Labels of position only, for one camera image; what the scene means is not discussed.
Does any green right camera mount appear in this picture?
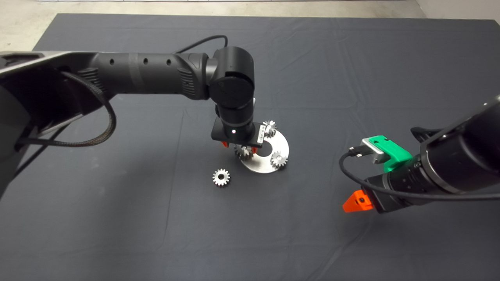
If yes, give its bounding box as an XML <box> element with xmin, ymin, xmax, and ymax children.
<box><xmin>369</xmin><ymin>135</ymin><xmax>413</xmax><ymax>173</ymax></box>

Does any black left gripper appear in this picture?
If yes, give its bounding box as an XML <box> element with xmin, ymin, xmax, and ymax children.
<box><xmin>211</xmin><ymin>117</ymin><xmax>267</xmax><ymax>155</ymax></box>

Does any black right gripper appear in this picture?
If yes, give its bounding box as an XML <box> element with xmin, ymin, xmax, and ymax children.
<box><xmin>343</xmin><ymin>176</ymin><xmax>403</xmax><ymax>214</ymax></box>

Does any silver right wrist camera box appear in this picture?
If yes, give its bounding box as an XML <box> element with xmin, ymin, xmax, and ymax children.
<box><xmin>360</xmin><ymin>137</ymin><xmax>391</xmax><ymax>164</ymax></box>

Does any larger steel gear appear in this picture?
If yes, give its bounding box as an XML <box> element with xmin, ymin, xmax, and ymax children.
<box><xmin>234</xmin><ymin>144</ymin><xmax>254</xmax><ymax>160</ymax></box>

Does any dark grey table cloth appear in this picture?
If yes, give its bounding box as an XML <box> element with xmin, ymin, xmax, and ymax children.
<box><xmin>0</xmin><ymin>13</ymin><xmax>500</xmax><ymax>281</ymax></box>

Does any round metal plate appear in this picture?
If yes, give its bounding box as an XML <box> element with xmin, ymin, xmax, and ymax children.
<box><xmin>239</xmin><ymin>129</ymin><xmax>290</xmax><ymax>174</ymax></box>

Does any black braided cable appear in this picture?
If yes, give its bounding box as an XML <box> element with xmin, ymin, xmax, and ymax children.
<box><xmin>16</xmin><ymin>71</ymin><xmax>117</xmax><ymax>148</ymax></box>

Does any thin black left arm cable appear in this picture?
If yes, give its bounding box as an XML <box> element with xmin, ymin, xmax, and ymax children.
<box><xmin>176</xmin><ymin>35</ymin><xmax>229</xmax><ymax>54</ymax></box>

